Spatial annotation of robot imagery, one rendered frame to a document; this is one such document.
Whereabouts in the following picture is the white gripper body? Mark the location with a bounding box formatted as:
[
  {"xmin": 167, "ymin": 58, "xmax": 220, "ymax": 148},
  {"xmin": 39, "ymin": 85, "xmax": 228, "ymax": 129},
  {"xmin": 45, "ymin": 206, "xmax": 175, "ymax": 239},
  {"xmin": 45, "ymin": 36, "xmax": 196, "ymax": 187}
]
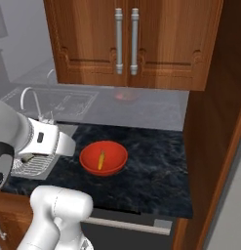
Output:
[{"xmin": 56, "ymin": 131, "xmax": 77, "ymax": 157}]

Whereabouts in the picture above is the orange carrot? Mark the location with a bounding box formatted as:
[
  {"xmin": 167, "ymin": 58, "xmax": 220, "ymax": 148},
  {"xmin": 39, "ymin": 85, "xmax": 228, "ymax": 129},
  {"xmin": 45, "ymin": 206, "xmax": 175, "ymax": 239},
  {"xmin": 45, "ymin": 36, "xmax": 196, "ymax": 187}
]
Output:
[{"xmin": 97, "ymin": 149, "xmax": 106, "ymax": 171}]

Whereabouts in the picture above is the red bowl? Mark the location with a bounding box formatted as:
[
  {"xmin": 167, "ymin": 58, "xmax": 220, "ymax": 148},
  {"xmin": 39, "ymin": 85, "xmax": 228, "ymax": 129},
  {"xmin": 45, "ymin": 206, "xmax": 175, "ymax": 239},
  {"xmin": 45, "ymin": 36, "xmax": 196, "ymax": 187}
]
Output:
[{"xmin": 78, "ymin": 140, "xmax": 129, "ymax": 178}]

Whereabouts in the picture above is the silver curved tap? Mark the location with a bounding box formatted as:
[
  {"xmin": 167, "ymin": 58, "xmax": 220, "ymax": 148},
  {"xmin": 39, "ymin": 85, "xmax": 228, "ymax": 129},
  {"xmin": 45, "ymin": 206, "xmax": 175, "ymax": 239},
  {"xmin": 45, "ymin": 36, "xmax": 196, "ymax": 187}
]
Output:
[{"xmin": 20, "ymin": 86, "xmax": 57, "ymax": 125}]

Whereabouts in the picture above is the wooden base cupboard door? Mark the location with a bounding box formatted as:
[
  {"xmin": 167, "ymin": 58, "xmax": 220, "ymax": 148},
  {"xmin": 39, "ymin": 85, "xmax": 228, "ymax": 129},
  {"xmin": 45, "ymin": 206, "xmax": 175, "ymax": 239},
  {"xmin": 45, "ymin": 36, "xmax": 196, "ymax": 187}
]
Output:
[{"xmin": 0, "ymin": 190, "xmax": 34, "ymax": 250}]

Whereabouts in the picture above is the dark dishwasher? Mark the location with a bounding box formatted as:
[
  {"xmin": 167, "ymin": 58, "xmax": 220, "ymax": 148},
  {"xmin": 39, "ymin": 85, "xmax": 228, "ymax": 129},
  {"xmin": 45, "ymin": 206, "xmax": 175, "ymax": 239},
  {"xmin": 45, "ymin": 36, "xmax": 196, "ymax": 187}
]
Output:
[{"xmin": 80, "ymin": 207, "xmax": 176, "ymax": 250}]

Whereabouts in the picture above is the tall wooden cabinet panel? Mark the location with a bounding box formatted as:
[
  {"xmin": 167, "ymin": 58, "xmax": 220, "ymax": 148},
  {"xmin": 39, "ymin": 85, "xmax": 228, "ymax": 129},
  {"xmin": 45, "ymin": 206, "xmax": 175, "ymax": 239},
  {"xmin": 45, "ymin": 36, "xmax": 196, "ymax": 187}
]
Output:
[{"xmin": 172, "ymin": 0, "xmax": 241, "ymax": 250}]

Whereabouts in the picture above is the silver dishwasher handle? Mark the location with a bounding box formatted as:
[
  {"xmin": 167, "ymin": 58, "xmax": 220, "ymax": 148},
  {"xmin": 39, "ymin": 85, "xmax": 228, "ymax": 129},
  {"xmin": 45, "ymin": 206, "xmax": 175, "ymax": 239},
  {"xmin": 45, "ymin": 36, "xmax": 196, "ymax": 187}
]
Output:
[{"xmin": 83, "ymin": 216, "xmax": 172, "ymax": 236}]

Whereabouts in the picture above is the silver cupboard door handle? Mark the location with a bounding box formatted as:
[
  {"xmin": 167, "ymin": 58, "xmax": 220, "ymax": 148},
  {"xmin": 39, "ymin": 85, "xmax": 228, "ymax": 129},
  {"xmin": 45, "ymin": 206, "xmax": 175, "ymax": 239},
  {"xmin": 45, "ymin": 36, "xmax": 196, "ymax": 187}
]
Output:
[
  {"xmin": 129, "ymin": 7, "xmax": 140, "ymax": 76},
  {"xmin": 114, "ymin": 7, "xmax": 124, "ymax": 75}
]

